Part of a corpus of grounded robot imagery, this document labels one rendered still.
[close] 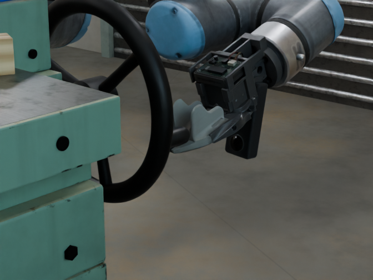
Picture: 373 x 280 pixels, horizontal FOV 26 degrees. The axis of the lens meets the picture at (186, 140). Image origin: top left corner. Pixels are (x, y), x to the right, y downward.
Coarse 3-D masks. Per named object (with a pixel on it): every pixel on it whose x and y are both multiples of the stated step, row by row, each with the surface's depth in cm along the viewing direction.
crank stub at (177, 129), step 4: (176, 128) 107; (180, 128) 107; (184, 128) 107; (176, 132) 106; (180, 132) 106; (184, 132) 107; (188, 132) 107; (176, 136) 106; (180, 136) 106; (184, 136) 107; (188, 136) 107; (172, 140) 105; (176, 140) 106; (180, 140) 106; (184, 140) 107; (172, 144) 105; (176, 144) 106; (180, 144) 107
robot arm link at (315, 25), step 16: (272, 0) 125; (288, 0) 124; (304, 0) 123; (320, 0) 123; (336, 0) 124; (272, 16) 123; (288, 16) 120; (304, 16) 120; (320, 16) 121; (336, 16) 123; (304, 32) 119; (320, 32) 121; (336, 32) 124; (304, 48) 118; (320, 48) 122; (304, 64) 120
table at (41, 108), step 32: (0, 96) 78; (32, 96) 78; (64, 96) 78; (96, 96) 78; (0, 128) 69; (32, 128) 71; (64, 128) 74; (96, 128) 77; (0, 160) 69; (32, 160) 72; (64, 160) 75; (96, 160) 78; (0, 192) 70
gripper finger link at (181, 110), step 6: (174, 102) 109; (180, 102) 110; (198, 102) 113; (174, 108) 109; (180, 108) 110; (186, 108) 111; (192, 108) 112; (174, 114) 110; (180, 114) 111; (186, 114) 112; (174, 120) 110; (180, 120) 111; (186, 120) 112; (174, 126) 110; (186, 126) 112
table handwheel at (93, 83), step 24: (72, 0) 105; (96, 0) 103; (120, 24) 100; (144, 48) 99; (120, 72) 103; (144, 72) 99; (168, 96) 99; (168, 120) 100; (168, 144) 101; (144, 168) 103; (120, 192) 108; (144, 192) 107
